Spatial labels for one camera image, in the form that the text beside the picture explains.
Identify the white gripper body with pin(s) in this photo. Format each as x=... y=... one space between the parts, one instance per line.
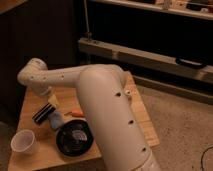
x=52 y=99

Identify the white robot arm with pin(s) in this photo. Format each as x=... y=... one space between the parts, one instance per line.
x=101 y=95

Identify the wooden table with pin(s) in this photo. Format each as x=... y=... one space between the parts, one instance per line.
x=48 y=154

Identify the orange carrot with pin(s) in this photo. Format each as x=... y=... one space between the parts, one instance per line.
x=75 y=113

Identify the black round plate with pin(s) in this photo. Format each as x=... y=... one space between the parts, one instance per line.
x=74 y=138

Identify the white paper cup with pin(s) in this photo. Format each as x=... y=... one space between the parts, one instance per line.
x=24 y=142

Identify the metal pole stand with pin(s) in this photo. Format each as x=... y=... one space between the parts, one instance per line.
x=88 y=32

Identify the small white bottle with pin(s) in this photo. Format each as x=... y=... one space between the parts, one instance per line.
x=128 y=93

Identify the long grey case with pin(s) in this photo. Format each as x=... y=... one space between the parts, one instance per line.
x=144 y=59

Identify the background shelf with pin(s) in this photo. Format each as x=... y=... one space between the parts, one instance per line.
x=156 y=8

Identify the black case handle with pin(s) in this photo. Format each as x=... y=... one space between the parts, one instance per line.
x=190 y=64

